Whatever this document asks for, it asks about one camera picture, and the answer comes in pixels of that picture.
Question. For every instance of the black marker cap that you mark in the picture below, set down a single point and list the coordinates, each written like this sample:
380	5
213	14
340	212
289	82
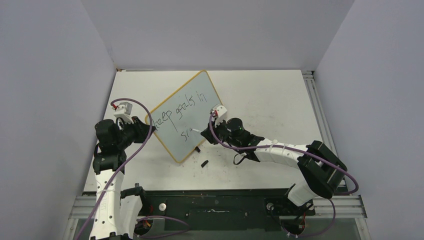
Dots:
204	163

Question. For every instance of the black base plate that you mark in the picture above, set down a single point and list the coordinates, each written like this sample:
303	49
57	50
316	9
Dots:
219	210

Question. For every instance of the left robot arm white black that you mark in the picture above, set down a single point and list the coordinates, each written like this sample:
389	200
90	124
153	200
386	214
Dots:
117	209

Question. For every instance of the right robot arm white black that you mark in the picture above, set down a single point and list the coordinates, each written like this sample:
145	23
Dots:
322	171

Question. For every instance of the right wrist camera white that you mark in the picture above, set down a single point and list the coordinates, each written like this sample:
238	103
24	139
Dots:
219	114

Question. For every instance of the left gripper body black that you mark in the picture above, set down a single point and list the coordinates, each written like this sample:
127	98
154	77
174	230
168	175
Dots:
133	132

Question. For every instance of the yellow framed whiteboard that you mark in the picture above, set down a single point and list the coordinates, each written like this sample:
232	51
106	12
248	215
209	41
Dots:
189	107

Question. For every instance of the aluminium frame rail right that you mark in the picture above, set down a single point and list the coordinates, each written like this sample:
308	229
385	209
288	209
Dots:
310	83

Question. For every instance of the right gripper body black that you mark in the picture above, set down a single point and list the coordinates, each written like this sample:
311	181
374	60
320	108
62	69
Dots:
221	132

